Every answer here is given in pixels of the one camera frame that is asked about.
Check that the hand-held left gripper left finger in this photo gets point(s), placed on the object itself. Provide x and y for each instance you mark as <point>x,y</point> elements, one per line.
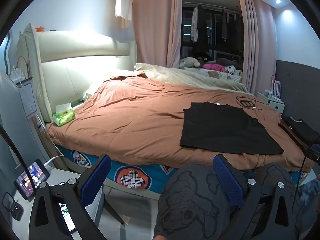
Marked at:
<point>96,177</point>

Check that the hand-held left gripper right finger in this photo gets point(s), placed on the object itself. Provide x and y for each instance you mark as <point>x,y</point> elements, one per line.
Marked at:
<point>228,180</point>

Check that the black sleeveless shirt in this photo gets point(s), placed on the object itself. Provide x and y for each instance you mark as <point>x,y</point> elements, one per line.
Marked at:
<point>220,127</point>

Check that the folded black clothes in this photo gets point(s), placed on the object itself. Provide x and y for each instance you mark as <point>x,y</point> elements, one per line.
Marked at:
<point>298,128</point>

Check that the blue patterned bed sheet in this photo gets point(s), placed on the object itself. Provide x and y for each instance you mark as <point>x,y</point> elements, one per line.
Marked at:
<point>117,170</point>

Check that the white side table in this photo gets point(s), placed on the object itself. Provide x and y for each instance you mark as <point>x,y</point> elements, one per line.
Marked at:
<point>56,177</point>

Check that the person's grey printed pants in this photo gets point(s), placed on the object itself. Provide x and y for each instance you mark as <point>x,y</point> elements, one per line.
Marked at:
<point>190,205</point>

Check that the phone lying flat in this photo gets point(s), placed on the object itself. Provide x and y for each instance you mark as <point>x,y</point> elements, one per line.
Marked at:
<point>67,217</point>

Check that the white drawer unit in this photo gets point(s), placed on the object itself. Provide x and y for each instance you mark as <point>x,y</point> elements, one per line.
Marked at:
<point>275,103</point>

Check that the phone with lit screen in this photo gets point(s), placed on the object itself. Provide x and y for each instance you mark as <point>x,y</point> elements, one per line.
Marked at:
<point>31,178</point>

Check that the brown blanket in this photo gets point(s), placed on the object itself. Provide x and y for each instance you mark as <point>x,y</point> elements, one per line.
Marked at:
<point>130,120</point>

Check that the green tissue pack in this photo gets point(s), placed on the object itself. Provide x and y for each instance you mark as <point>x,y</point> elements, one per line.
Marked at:
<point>63,116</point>

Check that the grey bedside cabinet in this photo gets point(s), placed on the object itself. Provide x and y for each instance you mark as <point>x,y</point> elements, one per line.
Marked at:
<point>17,120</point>

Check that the cream padded headboard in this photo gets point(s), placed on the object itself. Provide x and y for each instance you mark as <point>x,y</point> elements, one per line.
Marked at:
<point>65,77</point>

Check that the black and white plush toy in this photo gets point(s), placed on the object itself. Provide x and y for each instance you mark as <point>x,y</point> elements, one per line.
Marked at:
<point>233,70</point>

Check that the pink plush toy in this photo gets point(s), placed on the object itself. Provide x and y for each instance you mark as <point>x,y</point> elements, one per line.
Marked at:
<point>213,67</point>

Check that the beige blanket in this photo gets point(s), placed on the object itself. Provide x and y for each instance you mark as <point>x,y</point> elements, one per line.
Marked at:
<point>180,76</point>

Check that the dark brown stuffed toy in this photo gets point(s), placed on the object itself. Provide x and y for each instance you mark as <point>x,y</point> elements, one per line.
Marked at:
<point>226,61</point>

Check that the pink curtain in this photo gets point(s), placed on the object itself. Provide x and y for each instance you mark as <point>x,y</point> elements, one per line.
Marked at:
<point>260,42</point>
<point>152,25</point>

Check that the white stuffed toy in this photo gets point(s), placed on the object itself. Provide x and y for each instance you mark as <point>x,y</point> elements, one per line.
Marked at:
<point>188,62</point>

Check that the black stuffed toy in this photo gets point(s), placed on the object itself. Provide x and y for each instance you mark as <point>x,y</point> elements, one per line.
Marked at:
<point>203,57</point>

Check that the dark hanging garment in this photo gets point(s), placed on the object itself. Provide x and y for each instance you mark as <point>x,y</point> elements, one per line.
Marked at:
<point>205,27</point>

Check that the grey hanging garment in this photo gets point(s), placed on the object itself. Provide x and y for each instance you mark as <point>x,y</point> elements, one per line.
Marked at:
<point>224,25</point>

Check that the light hanging garment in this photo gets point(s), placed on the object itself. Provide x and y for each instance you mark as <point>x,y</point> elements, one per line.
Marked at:
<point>194,25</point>

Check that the white hanging shirt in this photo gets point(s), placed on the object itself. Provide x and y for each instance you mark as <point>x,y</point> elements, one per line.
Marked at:
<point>123,0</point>

